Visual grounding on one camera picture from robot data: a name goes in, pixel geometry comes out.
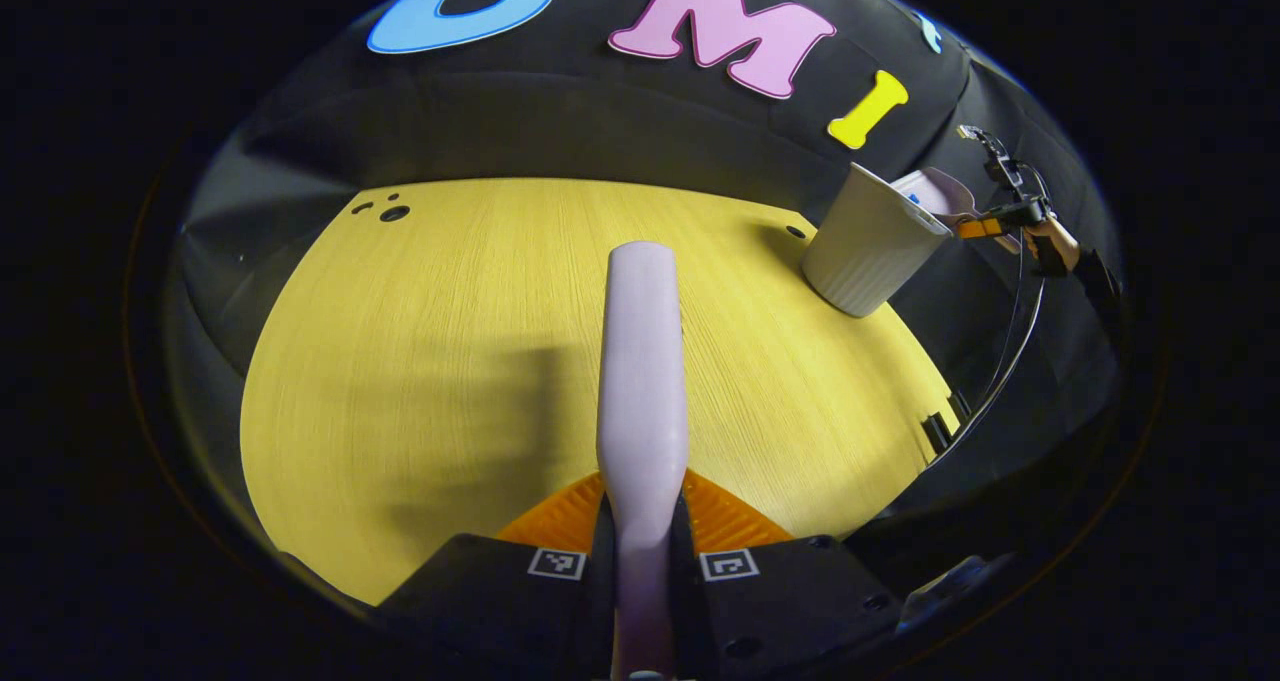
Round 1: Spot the wooden desktop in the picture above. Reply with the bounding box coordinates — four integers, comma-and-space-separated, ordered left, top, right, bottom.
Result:
240, 178, 963, 608

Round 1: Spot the black backdrop cloth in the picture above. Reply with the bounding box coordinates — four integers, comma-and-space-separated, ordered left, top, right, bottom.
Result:
165, 0, 1126, 602

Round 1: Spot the white ribbed garbage bin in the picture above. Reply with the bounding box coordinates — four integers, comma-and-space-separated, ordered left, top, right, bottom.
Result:
801, 163, 954, 319

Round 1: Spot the thin black cable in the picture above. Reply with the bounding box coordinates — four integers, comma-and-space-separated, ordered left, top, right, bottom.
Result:
925, 161, 1048, 469

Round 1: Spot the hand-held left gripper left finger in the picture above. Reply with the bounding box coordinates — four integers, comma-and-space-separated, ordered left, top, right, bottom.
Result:
380, 471, 621, 677

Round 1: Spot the lilac plastic dustpan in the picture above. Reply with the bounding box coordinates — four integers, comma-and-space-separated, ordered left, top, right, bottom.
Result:
892, 166, 977, 228

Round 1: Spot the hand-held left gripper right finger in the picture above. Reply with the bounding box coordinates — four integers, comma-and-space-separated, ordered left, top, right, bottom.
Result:
678, 469, 901, 678

